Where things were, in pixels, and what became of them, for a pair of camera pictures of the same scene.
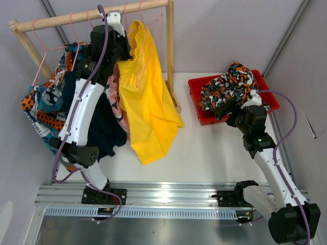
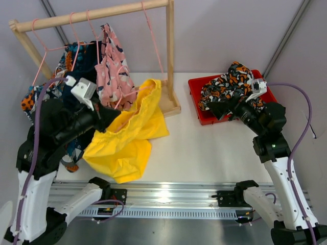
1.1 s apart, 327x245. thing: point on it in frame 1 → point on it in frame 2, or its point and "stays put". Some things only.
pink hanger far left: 44,47 stays put
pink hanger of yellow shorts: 160,19 → 135,92
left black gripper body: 121,52 → 95,118
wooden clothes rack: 21,25 stays put
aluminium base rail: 144,200 stays put
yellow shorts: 153,116 → 122,149
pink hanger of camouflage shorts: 146,27 → 154,37
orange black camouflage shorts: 237,84 stays put
